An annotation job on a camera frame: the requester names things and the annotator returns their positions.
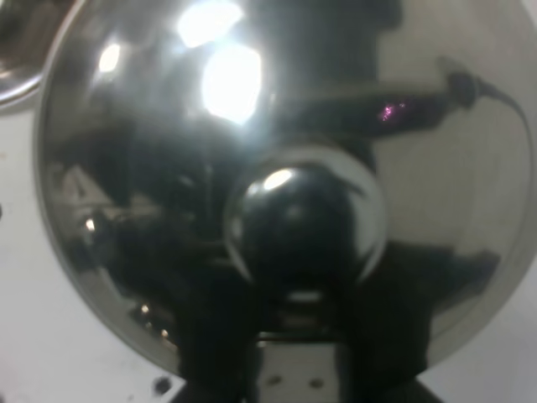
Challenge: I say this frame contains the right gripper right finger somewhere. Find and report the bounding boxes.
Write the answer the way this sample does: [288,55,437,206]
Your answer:
[331,285,441,402]

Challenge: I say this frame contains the stainless steel teapot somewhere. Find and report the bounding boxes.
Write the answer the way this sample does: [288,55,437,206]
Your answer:
[32,0,537,403]

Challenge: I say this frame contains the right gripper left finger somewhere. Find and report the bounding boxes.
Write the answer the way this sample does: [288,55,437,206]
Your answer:
[170,287,258,402]

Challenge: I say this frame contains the left steel saucer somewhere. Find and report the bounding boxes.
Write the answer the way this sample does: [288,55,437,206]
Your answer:
[1,0,75,107]

